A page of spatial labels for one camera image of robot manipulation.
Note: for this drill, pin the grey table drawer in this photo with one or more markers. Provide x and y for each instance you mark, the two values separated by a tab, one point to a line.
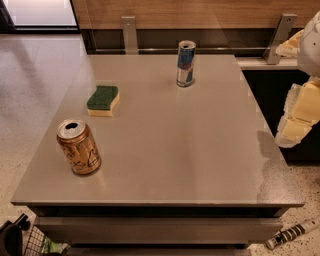
126	230

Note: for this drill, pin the black object bottom left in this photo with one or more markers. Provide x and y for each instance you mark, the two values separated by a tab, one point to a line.
11	237

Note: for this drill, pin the black wire basket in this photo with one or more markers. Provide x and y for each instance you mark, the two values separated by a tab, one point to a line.
38	244

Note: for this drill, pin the green yellow sponge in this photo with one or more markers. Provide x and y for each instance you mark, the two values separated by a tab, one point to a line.
103	101

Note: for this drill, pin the orange soda can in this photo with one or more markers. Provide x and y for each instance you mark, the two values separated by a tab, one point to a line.
78	145

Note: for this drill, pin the right metal bracket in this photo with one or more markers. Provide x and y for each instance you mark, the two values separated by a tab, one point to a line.
280	35

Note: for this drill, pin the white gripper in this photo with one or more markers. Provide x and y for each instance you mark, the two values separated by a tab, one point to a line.
310	50

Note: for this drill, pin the metal bracket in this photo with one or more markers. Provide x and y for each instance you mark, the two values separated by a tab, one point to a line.
280	35
129	31

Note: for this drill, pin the red bull can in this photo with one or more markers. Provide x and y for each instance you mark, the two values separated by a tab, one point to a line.
186	53

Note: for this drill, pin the black white striped tool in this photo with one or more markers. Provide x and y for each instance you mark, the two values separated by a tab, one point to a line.
292	233

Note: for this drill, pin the left metal bracket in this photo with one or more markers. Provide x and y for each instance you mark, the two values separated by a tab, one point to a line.
129	31

